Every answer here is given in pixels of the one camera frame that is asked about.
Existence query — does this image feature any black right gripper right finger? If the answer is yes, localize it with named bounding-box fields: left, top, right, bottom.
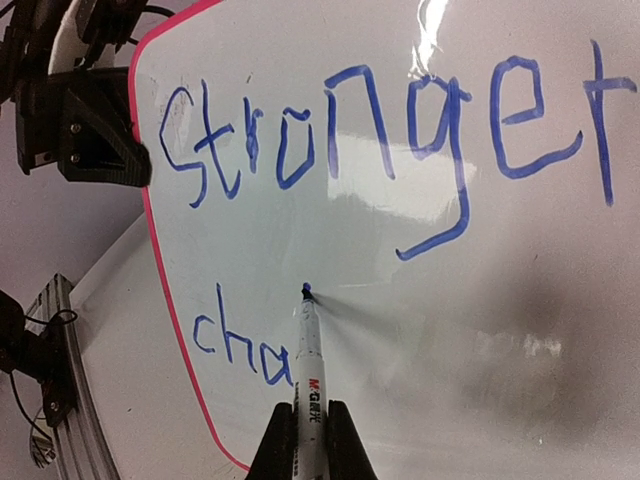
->
left=325, top=400, right=378, bottom=480

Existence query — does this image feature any left base black cable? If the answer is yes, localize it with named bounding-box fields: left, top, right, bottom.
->
left=7, top=308, right=80, bottom=466

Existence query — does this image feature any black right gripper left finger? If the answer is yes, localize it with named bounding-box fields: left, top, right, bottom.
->
left=245, top=402, right=297, bottom=480

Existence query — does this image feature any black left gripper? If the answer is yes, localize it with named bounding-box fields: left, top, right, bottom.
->
left=13, top=68, right=151, bottom=187

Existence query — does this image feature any aluminium front rail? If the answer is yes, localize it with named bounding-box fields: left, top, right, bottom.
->
left=26, top=273, right=120, bottom=479

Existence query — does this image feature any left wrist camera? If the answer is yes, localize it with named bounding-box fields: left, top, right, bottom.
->
left=47, top=0, right=147, bottom=75

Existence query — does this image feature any pink framed whiteboard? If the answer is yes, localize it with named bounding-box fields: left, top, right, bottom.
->
left=130, top=1, right=639, bottom=479

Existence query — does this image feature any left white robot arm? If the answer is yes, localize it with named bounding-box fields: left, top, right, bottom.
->
left=1, top=1, right=151, bottom=427

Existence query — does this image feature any white marker pen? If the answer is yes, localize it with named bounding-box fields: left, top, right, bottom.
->
left=293, top=282, right=329, bottom=479

